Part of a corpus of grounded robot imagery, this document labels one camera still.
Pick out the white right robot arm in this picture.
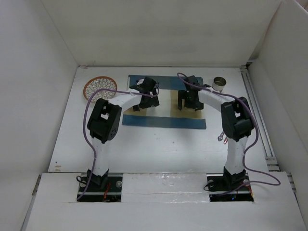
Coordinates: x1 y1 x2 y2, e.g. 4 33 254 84
177 73 258 193

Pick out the floral orange rimmed plate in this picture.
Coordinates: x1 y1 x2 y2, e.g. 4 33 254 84
83 76 117 103

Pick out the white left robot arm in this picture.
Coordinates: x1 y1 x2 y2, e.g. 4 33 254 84
83 77 159 191

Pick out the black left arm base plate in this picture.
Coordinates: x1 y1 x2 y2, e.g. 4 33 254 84
76 172 123 203

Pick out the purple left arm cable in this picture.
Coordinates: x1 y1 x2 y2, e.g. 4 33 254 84
77 83 160 200

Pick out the iridescent rainbow fork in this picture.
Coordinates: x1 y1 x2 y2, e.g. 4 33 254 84
218 131 224 141

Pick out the white foam front block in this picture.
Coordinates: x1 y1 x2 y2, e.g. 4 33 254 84
121 173 209 204

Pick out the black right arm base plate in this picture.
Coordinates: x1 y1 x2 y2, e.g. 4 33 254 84
204 175 254 202

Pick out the white cup brown base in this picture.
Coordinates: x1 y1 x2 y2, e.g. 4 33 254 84
212 77 227 93

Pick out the blue beige checked placemat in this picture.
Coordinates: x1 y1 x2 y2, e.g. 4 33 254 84
122 76 206 129

